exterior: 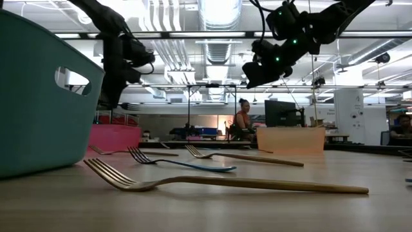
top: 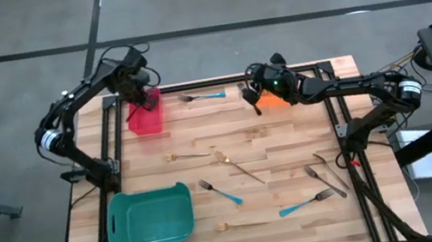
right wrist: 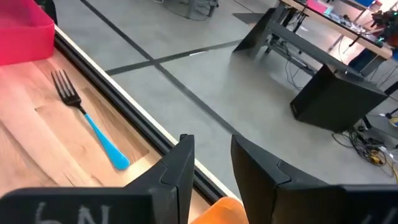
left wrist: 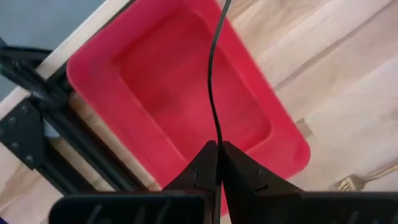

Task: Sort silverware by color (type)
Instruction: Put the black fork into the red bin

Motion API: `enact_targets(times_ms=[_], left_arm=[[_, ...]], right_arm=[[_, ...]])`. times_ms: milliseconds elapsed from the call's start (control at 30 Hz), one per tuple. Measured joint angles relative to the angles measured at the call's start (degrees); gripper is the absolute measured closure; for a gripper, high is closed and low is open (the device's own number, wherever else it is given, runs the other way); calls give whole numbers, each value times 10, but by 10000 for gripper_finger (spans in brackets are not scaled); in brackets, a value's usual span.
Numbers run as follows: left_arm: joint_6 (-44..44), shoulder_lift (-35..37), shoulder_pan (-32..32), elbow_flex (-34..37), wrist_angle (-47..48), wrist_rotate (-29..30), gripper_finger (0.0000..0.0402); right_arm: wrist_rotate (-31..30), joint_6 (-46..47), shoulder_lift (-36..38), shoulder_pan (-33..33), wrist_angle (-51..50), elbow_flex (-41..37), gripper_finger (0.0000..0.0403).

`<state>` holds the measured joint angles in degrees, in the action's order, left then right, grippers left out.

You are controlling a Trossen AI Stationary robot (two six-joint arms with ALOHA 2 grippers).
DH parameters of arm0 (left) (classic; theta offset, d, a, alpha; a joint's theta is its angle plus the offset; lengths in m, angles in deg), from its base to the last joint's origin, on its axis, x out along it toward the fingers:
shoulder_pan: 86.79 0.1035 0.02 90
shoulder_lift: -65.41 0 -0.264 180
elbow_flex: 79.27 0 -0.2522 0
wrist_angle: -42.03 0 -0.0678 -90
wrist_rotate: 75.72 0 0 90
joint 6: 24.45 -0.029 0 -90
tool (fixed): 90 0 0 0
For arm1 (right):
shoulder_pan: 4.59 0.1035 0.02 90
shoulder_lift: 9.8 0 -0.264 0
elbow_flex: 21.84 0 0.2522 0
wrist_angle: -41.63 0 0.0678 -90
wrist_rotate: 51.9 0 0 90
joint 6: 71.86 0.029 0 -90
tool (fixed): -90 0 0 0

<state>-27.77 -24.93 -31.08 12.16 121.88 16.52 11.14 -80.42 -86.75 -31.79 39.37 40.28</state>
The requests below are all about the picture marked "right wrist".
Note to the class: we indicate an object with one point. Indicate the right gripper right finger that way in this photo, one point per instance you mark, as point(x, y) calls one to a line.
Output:
point(280, 193)

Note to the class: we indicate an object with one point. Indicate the wooden workbench black legs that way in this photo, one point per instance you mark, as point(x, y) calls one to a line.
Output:
point(335, 99)

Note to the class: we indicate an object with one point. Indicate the red plastic bin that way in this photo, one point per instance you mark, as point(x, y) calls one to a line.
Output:
point(21, 34)

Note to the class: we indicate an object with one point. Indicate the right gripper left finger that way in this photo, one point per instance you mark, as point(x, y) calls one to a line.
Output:
point(149, 199)

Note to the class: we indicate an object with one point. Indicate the grey metal chair legs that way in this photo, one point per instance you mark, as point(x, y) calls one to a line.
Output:
point(189, 9)

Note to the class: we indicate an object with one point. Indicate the orange plastic bin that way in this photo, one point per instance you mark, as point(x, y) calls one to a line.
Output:
point(220, 213)

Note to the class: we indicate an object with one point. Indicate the black frame bracket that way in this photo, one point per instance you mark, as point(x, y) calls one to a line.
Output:
point(48, 11)

